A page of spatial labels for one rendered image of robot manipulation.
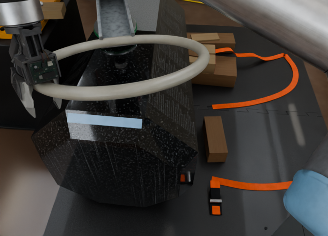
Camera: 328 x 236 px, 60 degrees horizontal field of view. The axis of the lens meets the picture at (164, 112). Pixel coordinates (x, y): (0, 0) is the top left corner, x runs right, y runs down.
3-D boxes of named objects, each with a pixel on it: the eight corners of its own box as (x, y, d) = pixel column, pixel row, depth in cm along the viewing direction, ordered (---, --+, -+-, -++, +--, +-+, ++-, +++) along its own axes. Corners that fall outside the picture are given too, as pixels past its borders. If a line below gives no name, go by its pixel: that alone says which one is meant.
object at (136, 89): (47, 52, 98) (45, 43, 97) (185, 36, 104) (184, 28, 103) (1, 118, 55) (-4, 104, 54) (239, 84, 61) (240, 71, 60)
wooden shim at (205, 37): (192, 42, 256) (192, 40, 255) (190, 35, 262) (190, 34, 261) (219, 40, 258) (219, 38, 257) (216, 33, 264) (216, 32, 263)
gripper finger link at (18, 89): (14, 100, 63) (10, 60, 60) (12, 98, 64) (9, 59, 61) (36, 97, 66) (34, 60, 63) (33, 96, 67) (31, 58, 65)
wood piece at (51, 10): (27, 19, 161) (24, 11, 157) (31, 10, 167) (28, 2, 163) (63, 18, 162) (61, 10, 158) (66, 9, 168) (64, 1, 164)
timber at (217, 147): (225, 162, 189) (228, 152, 180) (207, 162, 189) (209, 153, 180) (218, 126, 208) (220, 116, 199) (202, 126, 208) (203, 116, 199)
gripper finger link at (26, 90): (28, 126, 63) (26, 85, 60) (20, 117, 67) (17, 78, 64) (42, 123, 65) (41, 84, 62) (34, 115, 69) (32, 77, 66)
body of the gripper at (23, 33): (28, 90, 59) (9, 30, 53) (16, 80, 65) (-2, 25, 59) (63, 79, 63) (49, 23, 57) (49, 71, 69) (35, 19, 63)
